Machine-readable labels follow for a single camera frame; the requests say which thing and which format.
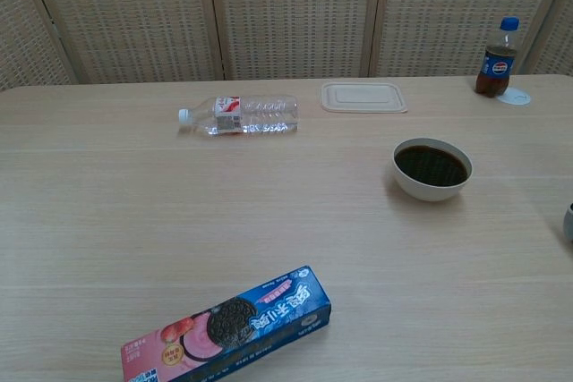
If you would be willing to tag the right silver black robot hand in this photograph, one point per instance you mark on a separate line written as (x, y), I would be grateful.
(569, 221)

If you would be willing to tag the white bowl with dark liquid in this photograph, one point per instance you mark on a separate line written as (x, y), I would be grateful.
(432, 169)

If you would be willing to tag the cola bottle with blue cap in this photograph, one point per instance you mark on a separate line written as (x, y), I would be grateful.
(494, 69)

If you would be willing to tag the clear plastic water bottle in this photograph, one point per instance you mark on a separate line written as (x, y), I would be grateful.
(250, 116)

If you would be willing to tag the white round table disc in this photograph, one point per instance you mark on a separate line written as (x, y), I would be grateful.
(519, 98)

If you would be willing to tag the clear plastic container lid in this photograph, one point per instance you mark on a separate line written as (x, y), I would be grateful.
(363, 97)

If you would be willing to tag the wooden rattan folding screen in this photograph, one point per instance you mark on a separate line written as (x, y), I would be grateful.
(286, 15)

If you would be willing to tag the blue pink cookie box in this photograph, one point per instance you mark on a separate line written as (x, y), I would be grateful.
(233, 328)

